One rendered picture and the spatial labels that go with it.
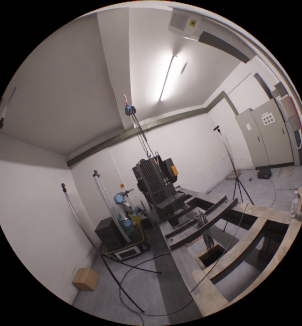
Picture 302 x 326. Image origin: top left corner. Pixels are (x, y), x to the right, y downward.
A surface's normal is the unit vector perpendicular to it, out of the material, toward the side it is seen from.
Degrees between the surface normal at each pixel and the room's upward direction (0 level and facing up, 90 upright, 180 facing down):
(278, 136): 90
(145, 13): 180
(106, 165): 90
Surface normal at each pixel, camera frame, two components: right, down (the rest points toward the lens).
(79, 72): 0.42, 0.91
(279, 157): -0.90, 0.40
